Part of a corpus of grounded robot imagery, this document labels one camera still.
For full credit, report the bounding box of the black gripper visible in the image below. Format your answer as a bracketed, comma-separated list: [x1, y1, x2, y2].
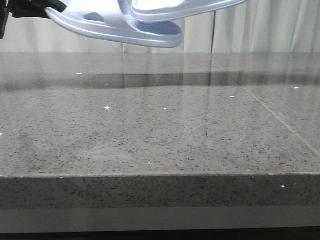
[0, 0, 67, 40]

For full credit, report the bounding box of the light blue slipper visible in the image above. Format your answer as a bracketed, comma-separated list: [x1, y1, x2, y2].
[131, 0, 245, 23]
[45, 0, 183, 48]

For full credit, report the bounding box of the pale curtain right panel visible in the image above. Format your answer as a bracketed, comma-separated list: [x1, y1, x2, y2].
[212, 0, 320, 53]

